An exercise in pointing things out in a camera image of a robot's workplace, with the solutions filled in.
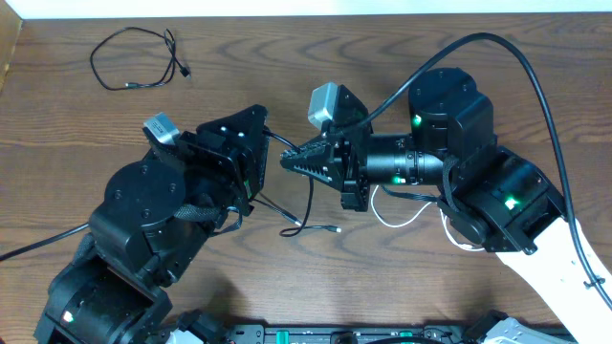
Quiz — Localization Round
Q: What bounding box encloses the cardboard side panel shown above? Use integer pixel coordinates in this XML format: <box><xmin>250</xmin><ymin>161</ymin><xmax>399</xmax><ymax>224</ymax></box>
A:
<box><xmin>0</xmin><ymin>0</ymin><xmax>23</xmax><ymax>88</ymax></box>

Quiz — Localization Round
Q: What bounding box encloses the thick black USB cable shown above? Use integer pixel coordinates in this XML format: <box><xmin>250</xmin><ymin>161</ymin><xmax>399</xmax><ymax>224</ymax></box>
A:
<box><xmin>248</xmin><ymin>128</ymin><xmax>343</xmax><ymax>239</ymax></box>

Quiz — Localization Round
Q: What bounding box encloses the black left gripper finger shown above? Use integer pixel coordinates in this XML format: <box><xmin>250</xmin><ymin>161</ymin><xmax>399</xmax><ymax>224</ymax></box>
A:
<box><xmin>250</xmin><ymin>126</ymin><xmax>271</xmax><ymax>199</ymax></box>
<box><xmin>196</xmin><ymin>104</ymin><xmax>268</xmax><ymax>153</ymax></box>

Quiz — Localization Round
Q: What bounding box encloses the white USB cable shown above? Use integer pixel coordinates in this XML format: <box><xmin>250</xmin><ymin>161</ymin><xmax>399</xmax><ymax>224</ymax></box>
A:
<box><xmin>368</xmin><ymin>183</ymin><xmax>487</xmax><ymax>253</ymax></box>

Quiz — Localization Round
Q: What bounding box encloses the thin black USB cable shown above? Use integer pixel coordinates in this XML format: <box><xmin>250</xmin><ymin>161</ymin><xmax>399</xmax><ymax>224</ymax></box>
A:
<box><xmin>89</xmin><ymin>26</ymin><xmax>192</xmax><ymax>92</ymax></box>

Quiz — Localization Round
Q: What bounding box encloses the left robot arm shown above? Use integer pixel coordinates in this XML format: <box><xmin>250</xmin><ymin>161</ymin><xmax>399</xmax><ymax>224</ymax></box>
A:
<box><xmin>34</xmin><ymin>105</ymin><xmax>269</xmax><ymax>343</ymax></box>

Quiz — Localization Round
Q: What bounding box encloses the black equipment rail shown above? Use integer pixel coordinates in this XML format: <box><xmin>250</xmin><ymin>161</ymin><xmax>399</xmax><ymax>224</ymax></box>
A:
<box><xmin>157</xmin><ymin>309</ymin><xmax>575</xmax><ymax>344</ymax></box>

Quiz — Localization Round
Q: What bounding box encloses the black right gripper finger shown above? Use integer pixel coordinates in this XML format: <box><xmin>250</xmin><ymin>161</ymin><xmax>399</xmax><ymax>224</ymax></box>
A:
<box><xmin>280</xmin><ymin>133</ymin><xmax>335</xmax><ymax>165</ymax></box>
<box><xmin>280</xmin><ymin>160</ymin><xmax>342</xmax><ymax>184</ymax></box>

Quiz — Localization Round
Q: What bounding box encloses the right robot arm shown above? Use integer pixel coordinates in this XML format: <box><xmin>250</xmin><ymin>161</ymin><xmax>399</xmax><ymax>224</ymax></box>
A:
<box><xmin>281</xmin><ymin>68</ymin><xmax>611</xmax><ymax>343</ymax></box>

